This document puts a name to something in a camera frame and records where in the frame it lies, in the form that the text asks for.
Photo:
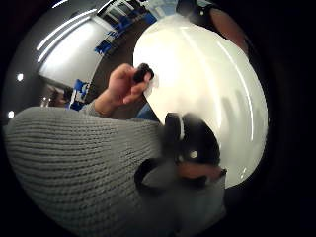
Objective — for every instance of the small black object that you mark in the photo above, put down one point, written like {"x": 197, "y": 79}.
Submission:
{"x": 142, "y": 72}

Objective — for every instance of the white paper piece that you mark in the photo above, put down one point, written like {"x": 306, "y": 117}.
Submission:
{"x": 152, "y": 86}

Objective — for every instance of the blue chair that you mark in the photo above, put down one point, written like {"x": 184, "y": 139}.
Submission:
{"x": 79, "y": 94}
{"x": 103, "y": 47}
{"x": 146, "y": 112}

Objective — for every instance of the row of blue chairs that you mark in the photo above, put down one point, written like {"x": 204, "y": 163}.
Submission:
{"x": 131, "y": 19}

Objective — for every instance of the white framed window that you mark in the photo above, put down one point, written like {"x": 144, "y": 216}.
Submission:
{"x": 117, "y": 10}

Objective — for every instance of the long ceiling light strip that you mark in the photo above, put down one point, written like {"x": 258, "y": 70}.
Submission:
{"x": 65, "y": 28}
{"x": 61, "y": 39}

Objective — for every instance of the the person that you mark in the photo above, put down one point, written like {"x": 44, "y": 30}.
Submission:
{"x": 75, "y": 164}

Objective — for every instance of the round ceiling spot light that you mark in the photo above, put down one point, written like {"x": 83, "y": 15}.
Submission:
{"x": 20, "y": 77}
{"x": 11, "y": 114}

